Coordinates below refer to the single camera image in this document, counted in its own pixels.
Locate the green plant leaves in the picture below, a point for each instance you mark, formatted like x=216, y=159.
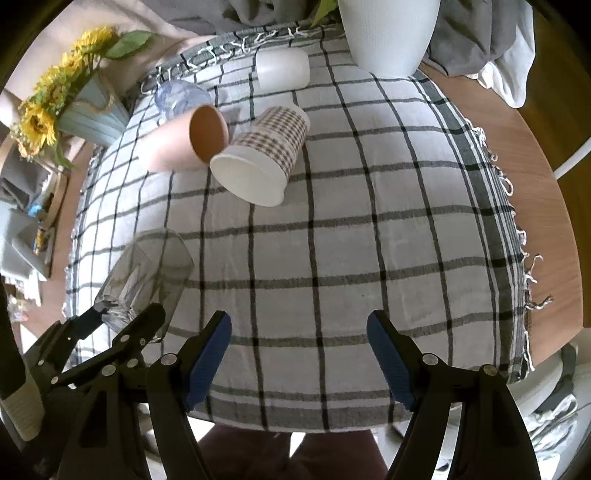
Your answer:
x=325, y=9

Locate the sunflower bouquet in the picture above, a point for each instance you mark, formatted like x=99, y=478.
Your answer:
x=55, y=87

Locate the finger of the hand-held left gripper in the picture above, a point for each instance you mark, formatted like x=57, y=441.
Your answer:
x=69, y=334
x=131, y=339

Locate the white frosted plastic cup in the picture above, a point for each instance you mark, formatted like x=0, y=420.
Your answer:
x=281, y=69

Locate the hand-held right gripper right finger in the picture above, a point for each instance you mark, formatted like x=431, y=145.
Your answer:
x=390, y=360

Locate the white ribbed pot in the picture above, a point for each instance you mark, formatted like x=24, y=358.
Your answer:
x=388, y=32

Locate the pink cup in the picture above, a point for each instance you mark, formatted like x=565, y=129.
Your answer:
x=171, y=147

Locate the clear bluish plastic cup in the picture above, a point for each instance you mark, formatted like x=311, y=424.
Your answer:
x=180, y=97

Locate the white storage box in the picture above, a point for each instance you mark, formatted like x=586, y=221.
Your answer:
x=21, y=240

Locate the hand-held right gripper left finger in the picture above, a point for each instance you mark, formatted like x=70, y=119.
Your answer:
x=210, y=357

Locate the checked tablecloth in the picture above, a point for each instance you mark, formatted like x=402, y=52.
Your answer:
x=351, y=258

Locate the white cloth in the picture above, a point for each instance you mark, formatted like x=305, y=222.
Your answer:
x=512, y=78

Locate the clear glass cup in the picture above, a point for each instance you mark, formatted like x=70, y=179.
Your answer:
x=147, y=267

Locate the light blue vase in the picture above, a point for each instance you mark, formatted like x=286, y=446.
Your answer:
x=92, y=120

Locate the grey crumpled cloth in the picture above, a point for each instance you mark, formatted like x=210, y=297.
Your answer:
x=272, y=11

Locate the checked paper cup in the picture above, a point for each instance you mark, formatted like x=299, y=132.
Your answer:
x=272, y=138

